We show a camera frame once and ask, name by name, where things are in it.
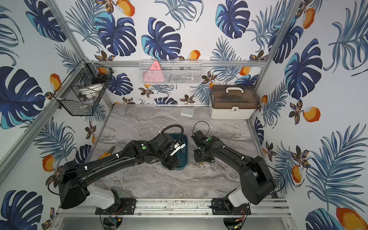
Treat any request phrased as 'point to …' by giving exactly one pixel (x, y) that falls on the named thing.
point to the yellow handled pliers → (108, 153)
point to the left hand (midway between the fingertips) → (177, 156)
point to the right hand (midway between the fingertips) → (200, 158)
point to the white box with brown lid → (233, 101)
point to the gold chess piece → (201, 164)
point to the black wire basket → (82, 87)
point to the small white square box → (187, 112)
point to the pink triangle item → (155, 74)
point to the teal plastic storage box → (182, 156)
